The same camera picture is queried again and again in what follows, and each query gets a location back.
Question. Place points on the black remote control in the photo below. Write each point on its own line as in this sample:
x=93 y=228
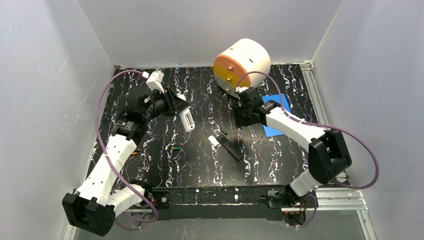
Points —
x=232 y=148

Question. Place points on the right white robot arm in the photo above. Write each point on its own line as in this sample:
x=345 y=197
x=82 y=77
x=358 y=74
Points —
x=328 y=155

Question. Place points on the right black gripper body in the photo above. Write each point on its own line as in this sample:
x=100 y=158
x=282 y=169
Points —
x=245 y=108

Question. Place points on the aluminium frame rail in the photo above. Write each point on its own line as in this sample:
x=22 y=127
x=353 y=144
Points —
x=334 y=198

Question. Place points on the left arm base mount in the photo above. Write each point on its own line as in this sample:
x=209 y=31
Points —
x=148 y=217

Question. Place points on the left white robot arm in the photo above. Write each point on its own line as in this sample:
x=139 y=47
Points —
x=92 y=206

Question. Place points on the white remote control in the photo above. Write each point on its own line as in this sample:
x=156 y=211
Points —
x=184 y=112

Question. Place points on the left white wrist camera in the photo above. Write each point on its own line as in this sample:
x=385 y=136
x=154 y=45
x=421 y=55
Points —
x=154 y=81

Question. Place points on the round white drawer cabinet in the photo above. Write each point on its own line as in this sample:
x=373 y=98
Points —
x=246 y=55

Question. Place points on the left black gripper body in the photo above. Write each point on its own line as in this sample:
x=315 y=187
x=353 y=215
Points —
x=174 y=102

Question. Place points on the white battery cover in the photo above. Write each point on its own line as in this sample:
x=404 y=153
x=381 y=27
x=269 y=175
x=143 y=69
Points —
x=214 y=142

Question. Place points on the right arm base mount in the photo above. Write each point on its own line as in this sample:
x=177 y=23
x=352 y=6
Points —
x=307 y=206

